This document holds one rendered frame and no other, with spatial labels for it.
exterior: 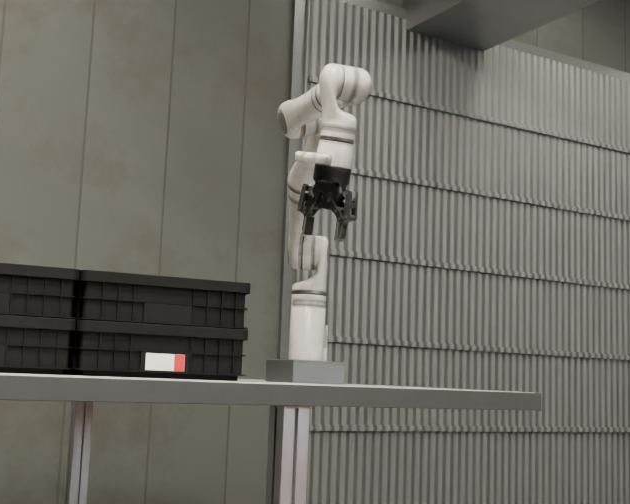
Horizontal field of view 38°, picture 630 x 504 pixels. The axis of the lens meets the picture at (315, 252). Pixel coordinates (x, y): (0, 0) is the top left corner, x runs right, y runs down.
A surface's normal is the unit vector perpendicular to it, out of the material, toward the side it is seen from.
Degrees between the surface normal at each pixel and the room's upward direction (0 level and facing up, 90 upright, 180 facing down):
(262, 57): 90
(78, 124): 90
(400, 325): 90
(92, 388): 90
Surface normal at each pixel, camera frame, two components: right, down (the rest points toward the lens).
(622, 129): 0.51, -0.10
